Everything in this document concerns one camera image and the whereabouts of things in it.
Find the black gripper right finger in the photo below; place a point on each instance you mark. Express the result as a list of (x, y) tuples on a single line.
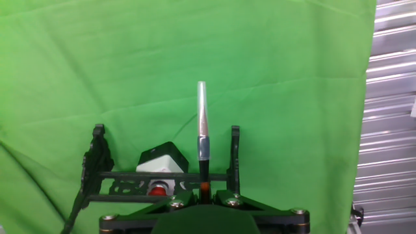
[(276, 219)]

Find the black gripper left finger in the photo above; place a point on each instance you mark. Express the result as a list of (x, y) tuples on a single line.
[(136, 219)]

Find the small grey red-button box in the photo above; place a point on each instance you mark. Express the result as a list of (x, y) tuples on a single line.
[(162, 159)]

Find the black pen rack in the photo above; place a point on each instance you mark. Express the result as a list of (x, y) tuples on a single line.
[(97, 156)]

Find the brown calligraphy brush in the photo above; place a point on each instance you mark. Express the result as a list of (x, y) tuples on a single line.
[(203, 149)]

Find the green cloth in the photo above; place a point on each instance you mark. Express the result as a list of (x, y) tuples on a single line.
[(195, 48)]

